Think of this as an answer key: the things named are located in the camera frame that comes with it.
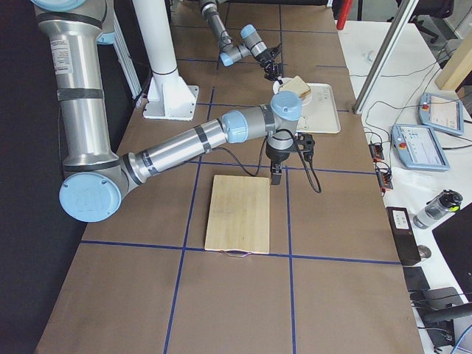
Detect black box with label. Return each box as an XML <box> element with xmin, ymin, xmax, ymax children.
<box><xmin>386</xmin><ymin>206</ymin><xmax>421</xmax><ymax>266</ymax></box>

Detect orange circuit board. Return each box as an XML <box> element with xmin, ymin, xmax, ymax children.
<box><xmin>376</xmin><ymin>169</ymin><xmax>393</xmax><ymax>192</ymax></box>
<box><xmin>369</xmin><ymin>142</ymin><xmax>384</xmax><ymax>162</ymax></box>

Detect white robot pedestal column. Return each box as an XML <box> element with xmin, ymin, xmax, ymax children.
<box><xmin>133</xmin><ymin>0</ymin><xmax>199</xmax><ymax>121</ymax></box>

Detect black desk stand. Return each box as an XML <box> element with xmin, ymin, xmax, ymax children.
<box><xmin>410</xmin><ymin>287</ymin><xmax>471</xmax><ymax>348</ymax></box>

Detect teach pendant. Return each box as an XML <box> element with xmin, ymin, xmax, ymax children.
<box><xmin>418</xmin><ymin>93</ymin><xmax>464</xmax><ymax>136</ymax></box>
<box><xmin>391</xmin><ymin>124</ymin><xmax>450</xmax><ymax>171</ymax></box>

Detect far teach pendant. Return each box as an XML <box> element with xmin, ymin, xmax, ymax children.
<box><xmin>418</xmin><ymin>93</ymin><xmax>464</xmax><ymax>136</ymax></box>

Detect white round plate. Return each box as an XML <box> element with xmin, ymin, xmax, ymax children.
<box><xmin>273</xmin><ymin>82</ymin><xmax>312</xmax><ymax>106</ymax></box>

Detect wooden plank at edge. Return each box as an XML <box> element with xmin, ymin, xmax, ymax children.
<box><xmin>435</xmin><ymin>33</ymin><xmax>472</xmax><ymax>91</ymax></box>

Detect aluminium frame post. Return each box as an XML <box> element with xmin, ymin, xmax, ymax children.
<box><xmin>353</xmin><ymin>0</ymin><xmax>419</xmax><ymax>114</ymax></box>

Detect black flat pad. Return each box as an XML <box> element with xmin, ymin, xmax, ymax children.
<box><xmin>403</xmin><ymin>266</ymin><xmax>430</xmax><ymax>292</ymax></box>

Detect wooden cutting board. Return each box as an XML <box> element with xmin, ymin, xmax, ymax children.
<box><xmin>204</xmin><ymin>175</ymin><xmax>270</xmax><ymax>254</ymax></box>

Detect clear water bottle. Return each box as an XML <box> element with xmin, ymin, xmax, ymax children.
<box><xmin>413</xmin><ymin>190</ymin><xmax>463</xmax><ymax>229</ymax></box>

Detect bread slice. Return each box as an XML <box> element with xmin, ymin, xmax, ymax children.
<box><xmin>278</xmin><ymin>76</ymin><xmax>311</xmax><ymax>99</ymax></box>

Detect red object at back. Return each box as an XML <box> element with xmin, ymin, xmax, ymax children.
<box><xmin>336</xmin><ymin>0</ymin><xmax>353</xmax><ymax>30</ymax></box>

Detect black monitor corner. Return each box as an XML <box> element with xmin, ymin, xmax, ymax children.
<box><xmin>432</xmin><ymin>205</ymin><xmax>472</xmax><ymax>300</ymax></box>

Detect blue cable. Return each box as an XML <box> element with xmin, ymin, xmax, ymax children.
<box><xmin>452</xmin><ymin>330</ymin><xmax>472</xmax><ymax>354</ymax></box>

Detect near teach pendant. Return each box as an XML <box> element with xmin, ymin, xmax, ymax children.
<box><xmin>391</xmin><ymin>124</ymin><xmax>450</xmax><ymax>171</ymax></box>

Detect near orange circuit board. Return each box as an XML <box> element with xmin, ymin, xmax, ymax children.
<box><xmin>376</xmin><ymin>169</ymin><xmax>393</xmax><ymax>192</ymax></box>

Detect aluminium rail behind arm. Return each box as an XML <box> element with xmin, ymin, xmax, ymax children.
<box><xmin>113</xmin><ymin>14</ymin><xmax>142</xmax><ymax>99</ymax></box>

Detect far orange circuit board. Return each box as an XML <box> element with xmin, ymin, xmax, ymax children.
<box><xmin>369</xmin><ymin>142</ymin><xmax>384</xmax><ymax>162</ymax></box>

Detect cream bear serving tray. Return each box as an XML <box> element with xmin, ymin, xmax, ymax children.
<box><xmin>296</xmin><ymin>83</ymin><xmax>341</xmax><ymax>133</ymax></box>

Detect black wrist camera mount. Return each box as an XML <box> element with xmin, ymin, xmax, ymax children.
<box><xmin>296</xmin><ymin>133</ymin><xmax>315</xmax><ymax>162</ymax></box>

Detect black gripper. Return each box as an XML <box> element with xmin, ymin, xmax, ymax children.
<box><xmin>265</xmin><ymin>131</ymin><xmax>296</xmax><ymax>185</ymax></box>
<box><xmin>260</xmin><ymin>60</ymin><xmax>283</xmax><ymax>83</ymax></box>

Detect small silver round puck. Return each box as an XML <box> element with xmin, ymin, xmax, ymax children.
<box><xmin>417</xmin><ymin>245</ymin><xmax>431</xmax><ymax>260</ymax></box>

